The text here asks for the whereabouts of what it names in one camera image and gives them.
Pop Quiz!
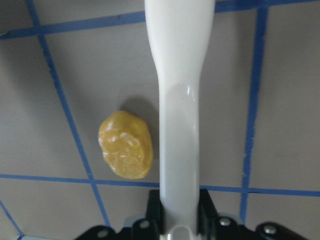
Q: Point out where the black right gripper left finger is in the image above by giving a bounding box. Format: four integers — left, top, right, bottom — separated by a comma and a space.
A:
145, 190, 165, 237

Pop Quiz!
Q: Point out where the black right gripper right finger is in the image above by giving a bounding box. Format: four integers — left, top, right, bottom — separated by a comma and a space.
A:
197, 189, 218, 235

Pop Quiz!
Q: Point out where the yellow trash ball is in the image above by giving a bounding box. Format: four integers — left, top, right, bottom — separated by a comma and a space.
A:
98, 110, 154, 180

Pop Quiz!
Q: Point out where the beige hand brush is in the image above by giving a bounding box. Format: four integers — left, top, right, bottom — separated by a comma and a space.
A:
144, 0, 215, 240

